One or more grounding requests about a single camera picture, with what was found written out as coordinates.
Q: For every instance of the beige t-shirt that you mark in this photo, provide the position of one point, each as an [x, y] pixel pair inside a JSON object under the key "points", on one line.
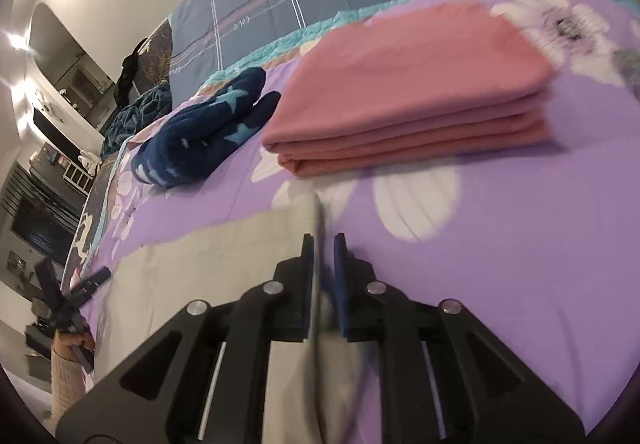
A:
{"points": [[225, 249]]}

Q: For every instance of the navy star print fleece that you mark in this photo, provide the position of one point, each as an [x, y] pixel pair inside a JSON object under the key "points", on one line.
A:
{"points": [[200, 133]]}

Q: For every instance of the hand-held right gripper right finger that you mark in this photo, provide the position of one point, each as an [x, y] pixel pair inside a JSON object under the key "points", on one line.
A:
{"points": [[341, 274]]}

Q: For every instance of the dark branch print pillow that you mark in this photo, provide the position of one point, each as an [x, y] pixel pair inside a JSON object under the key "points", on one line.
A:
{"points": [[157, 53]]}

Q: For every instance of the folded pink cloth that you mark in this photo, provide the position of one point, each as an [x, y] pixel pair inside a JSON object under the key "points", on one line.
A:
{"points": [[400, 88]]}

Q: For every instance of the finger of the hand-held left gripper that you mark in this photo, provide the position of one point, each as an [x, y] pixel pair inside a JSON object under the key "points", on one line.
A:
{"points": [[47, 276], [92, 281]]}

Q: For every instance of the white figurine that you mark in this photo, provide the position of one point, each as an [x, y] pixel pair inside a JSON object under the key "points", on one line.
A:
{"points": [[89, 161]]}

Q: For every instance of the teal fleece blanket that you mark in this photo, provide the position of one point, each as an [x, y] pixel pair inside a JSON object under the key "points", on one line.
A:
{"points": [[135, 116]]}

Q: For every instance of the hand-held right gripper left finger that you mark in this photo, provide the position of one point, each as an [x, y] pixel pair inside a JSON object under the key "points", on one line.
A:
{"points": [[307, 269]]}

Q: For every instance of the purple floral bedsheet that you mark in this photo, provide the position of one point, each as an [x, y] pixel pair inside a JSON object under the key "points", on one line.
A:
{"points": [[500, 249]]}

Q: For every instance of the black garment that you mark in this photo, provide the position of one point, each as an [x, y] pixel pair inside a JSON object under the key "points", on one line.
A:
{"points": [[127, 73]]}

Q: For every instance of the person's left hand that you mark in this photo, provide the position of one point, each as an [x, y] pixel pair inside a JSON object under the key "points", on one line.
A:
{"points": [[62, 341]]}

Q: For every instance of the dark deer print sheet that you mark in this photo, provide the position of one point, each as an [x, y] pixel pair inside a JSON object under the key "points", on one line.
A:
{"points": [[87, 224]]}

